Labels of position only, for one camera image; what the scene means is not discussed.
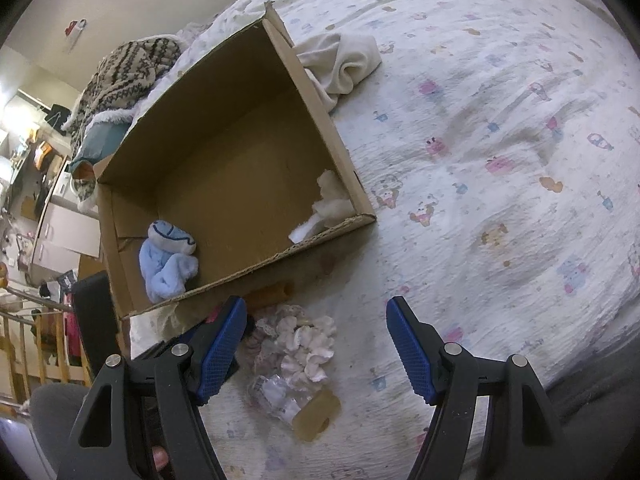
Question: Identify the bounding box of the beige lace scrunchie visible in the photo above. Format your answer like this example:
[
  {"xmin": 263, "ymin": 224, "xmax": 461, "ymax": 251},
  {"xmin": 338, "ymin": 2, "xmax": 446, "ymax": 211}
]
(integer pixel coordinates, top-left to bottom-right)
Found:
[{"xmin": 149, "ymin": 304, "xmax": 190, "ymax": 343}]

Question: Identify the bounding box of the plastic bag of scrunchies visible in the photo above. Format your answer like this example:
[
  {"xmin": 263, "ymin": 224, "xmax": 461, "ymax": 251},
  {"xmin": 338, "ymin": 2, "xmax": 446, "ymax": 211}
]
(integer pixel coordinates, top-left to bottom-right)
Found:
[{"xmin": 240, "ymin": 305, "xmax": 342, "ymax": 443}]

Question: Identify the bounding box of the cream towel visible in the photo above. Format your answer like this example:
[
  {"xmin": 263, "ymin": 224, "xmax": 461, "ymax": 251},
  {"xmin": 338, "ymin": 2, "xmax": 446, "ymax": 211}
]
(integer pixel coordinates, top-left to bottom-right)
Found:
[{"xmin": 294, "ymin": 32, "xmax": 383, "ymax": 111}]

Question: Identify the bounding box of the patterned knit blanket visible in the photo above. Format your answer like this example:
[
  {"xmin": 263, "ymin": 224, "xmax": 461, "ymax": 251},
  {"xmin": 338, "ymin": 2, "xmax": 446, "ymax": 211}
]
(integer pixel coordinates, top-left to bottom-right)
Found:
[{"xmin": 69, "ymin": 35, "xmax": 184, "ymax": 212}]

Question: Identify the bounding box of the brown cardboard box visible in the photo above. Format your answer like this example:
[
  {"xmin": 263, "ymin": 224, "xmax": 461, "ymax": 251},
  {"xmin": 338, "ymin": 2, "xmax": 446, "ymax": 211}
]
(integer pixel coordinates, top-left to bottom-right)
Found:
[{"xmin": 94, "ymin": 2, "xmax": 377, "ymax": 320}]

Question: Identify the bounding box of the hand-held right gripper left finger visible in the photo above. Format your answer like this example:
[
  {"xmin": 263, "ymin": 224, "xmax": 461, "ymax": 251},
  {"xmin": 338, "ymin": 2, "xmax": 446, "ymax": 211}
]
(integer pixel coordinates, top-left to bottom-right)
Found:
[{"xmin": 57, "ymin": 296, "xmax": 249, "ymax": 480}]

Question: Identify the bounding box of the white fluffy cloth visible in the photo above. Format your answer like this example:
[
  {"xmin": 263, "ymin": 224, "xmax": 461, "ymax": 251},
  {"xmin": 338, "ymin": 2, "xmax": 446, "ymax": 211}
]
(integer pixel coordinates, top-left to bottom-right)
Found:
[{"xmin": 289, "ymin": 170, "xmax": 357, "ymax": 243}]

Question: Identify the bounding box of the red suitcase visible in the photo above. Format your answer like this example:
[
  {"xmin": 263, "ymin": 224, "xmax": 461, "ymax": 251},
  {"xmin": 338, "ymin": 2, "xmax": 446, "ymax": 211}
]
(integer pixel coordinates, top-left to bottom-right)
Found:
[{"xmin": 61, "ymin": 310, "xmax": 85, "ymax": 358}]

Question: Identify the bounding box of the cartoon printed bed sheet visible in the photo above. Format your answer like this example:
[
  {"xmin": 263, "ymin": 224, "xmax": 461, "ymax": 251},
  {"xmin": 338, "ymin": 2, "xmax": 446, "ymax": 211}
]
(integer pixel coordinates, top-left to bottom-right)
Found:
[{"xmin": 127, "ymin": 0, "xmax": 640, "ymax": 480}]

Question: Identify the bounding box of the teal cushion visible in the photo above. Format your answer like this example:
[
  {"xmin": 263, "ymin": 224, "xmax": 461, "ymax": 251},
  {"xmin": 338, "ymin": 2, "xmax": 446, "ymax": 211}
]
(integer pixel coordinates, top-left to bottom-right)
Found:
[{"xmin": 70, "ymin": 122, "xmax": 132, "ymax": 172}]

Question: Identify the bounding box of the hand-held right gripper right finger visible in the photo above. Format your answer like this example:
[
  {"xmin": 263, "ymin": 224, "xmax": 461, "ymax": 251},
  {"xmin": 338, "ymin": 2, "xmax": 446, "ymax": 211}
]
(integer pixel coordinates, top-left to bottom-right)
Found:
[{"xmin": 386, "ymin": 296, "xmax": 568, "ymax": 480}]

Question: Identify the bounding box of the black garment on hanger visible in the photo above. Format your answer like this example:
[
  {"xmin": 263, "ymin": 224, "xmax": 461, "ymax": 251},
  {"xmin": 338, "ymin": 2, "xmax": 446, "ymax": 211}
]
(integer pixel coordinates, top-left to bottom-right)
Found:
[{"xmin": 46, "ymin": 103, "xmax": 74, "ymax": 134}]

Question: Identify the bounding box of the white kitchen cabinet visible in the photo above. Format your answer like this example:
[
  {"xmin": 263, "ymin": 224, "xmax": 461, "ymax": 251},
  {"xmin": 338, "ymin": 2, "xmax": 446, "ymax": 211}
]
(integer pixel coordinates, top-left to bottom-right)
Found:
[{"xmin": 27, "ymin": 199, "xmax": 102, "ymax": 282}]

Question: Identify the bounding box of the yellow wooden rack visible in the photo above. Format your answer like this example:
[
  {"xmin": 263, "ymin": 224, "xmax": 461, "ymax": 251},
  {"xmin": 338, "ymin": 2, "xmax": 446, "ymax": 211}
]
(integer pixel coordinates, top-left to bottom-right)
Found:
[{"xmin": 0, "ymin": 305, "xmax": 95, "ymax": 407}]

